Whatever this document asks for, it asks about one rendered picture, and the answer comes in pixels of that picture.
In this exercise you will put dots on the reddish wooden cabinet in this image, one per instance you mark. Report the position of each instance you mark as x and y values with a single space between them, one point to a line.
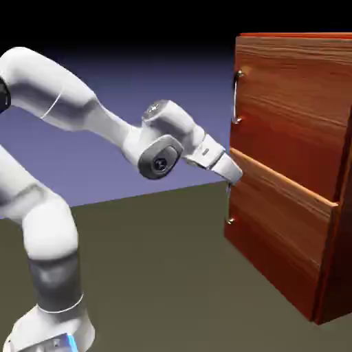
338 247

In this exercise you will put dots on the small wooden cabinet door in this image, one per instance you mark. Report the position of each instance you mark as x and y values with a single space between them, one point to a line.
275 233

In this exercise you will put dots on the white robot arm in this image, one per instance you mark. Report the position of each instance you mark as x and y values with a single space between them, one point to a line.
66 99

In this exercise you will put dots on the large wooden cabinet door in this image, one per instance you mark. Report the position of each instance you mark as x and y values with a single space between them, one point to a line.
288 110

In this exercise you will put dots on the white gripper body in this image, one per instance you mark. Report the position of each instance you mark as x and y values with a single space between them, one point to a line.
227 167

